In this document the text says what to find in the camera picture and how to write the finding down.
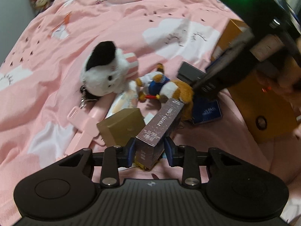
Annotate purple photo card box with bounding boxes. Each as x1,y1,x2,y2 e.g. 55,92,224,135
135,98,184,169

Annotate dark grey small box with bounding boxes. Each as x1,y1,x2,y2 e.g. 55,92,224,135
177,61,205,86

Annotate gold cardboard box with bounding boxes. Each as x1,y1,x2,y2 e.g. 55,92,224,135
97,108,145,147

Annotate white illustrated card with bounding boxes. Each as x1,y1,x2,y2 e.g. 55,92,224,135
106,89,138,118

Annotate blue card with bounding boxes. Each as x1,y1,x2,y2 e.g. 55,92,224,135
191,98,222,125

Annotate brown blue plush toy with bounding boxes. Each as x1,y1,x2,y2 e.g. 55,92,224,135
135,63,193,104

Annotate orange cardboard box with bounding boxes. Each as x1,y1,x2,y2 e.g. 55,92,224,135
210,18,301,144

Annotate pink patterned bedsheet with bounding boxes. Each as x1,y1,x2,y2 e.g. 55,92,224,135
1,0,300,225

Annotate white black plush keychain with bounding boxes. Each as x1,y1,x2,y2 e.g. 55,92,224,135
80,41,139,99

